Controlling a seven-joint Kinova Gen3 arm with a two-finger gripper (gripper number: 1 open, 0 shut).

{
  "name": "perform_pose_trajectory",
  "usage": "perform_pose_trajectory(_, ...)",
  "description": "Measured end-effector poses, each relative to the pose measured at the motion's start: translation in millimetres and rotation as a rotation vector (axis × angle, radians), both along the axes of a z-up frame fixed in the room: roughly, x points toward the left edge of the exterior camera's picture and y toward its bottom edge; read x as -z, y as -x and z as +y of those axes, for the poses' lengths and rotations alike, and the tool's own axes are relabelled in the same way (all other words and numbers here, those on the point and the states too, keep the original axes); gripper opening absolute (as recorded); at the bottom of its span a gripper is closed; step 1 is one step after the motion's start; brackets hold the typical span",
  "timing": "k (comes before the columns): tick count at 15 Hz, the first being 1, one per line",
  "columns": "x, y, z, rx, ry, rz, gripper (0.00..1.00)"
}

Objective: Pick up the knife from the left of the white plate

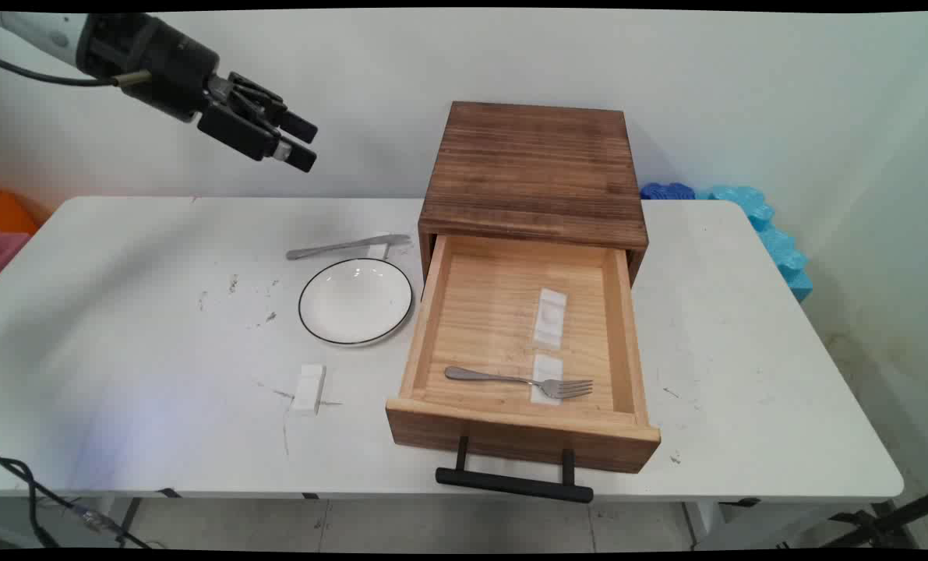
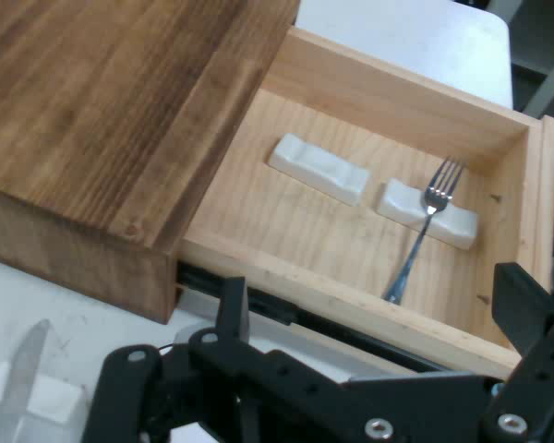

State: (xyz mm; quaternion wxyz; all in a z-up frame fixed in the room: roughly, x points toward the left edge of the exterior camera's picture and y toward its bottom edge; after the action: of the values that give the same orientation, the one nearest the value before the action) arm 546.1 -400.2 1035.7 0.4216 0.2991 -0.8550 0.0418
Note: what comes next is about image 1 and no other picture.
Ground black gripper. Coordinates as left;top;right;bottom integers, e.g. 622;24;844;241
117;16;319;173

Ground silver table knife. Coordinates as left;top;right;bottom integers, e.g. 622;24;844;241
286;234;412;261

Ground white plate with black rim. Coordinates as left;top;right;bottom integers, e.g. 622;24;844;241
298;258;415;346

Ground orange object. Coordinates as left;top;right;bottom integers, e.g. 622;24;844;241
0;189;41;236

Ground large white cutlery rest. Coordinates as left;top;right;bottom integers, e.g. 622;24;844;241
291;364;326;414

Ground dark wooden drawer cabinet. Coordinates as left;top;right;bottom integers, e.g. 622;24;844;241
418;101;649;285

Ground pink object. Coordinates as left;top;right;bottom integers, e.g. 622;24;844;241
0;226;32;281

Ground light wooden drawer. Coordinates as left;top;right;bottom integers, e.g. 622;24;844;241
386;234;662;475

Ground silver fork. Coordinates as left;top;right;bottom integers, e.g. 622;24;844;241
444;366;594;400

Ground white cutlery rest with dent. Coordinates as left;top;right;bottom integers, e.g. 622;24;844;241
533;288;568;348

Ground flat white cutlery rest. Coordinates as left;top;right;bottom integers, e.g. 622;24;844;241
530;355;564;404

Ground dark blue foam piece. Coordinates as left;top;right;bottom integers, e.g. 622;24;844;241
640;182;697;201

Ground light blue foam piece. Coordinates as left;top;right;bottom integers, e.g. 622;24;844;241
697;185;813;303

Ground white table leg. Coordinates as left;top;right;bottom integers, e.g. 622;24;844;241
682;501;725;546

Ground black stand legs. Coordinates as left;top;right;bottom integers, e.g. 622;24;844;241
822;489;928;549

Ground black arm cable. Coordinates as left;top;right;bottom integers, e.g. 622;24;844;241
0;52;125;87

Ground black cable with connector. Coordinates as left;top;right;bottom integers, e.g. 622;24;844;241
0;450;153;550

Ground black drawer handle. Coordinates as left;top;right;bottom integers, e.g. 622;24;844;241
435;436;594;503

